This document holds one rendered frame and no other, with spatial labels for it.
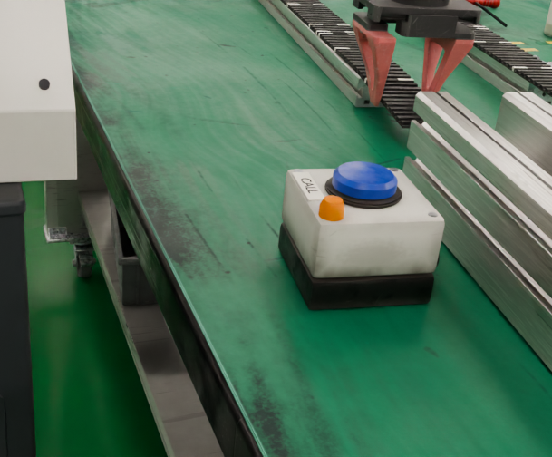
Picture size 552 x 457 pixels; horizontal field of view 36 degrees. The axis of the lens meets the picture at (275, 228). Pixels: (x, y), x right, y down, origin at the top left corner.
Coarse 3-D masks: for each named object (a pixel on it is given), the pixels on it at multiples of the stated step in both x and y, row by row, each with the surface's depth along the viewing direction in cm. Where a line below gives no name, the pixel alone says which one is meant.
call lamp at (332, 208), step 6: (324, 198) 49; (330, 198) 49; (336, 198) 49; (324, 204) 49; (330, 204) 48; (336, 204) 49; (342, 204) 49; (324, 210) 49; (330, 210) 49; (336, 210) 49; (342, 210) 49; (324, 216) 49; (330, 216) 49; (336, 216) 49; (342, 216) 49
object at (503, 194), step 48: (432, 96) 63; (528, 96) 65; (432, 144) 61; (480, 144) 55; (528, 144) 62; (432, 192) 62; (480, 192) 55; (528, 192) 49; (480, 240) 55; (528, 240) 49; (528, 288) 50; (528, 336) 50
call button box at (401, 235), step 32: (288, 192) 55; (320, 192) 52; (416, 192) 53; (288, 224) 55; (320, 224) 49; (352, 224) 49; (384, 224) 50; (416, 224) 50; (288, 256) 55; (320, 256) 49; (352, 256) 50; (384, 256) 50; (416, 256) 51; (320, 288) 50; (352, 288) 51; (384, 288) 52; (416, 288) 52
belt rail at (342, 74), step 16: (272, 0) 116; (288, 16) 108; (288, 32) 108; (304, 32) 102; (304, 48) 102; (320, 48) 96; (320, 64) 96; (336, 64) 91; (336, 80) 91; (352, 80) 86; (352, 96) 86; (368, 96) 85
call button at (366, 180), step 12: (336, 168) 53; (348, 168) 52; (360, 168) 53; (372, 168) 53; (384, 168) 53; (336, 180) 52; (348, 180) 51; (360, 180) 51; (372, 180) 51; (384, 180) 51; (396, 180) 52; (348, 192) 51; (360, 192) 51; (372, 192) 51; (384, 192) 51
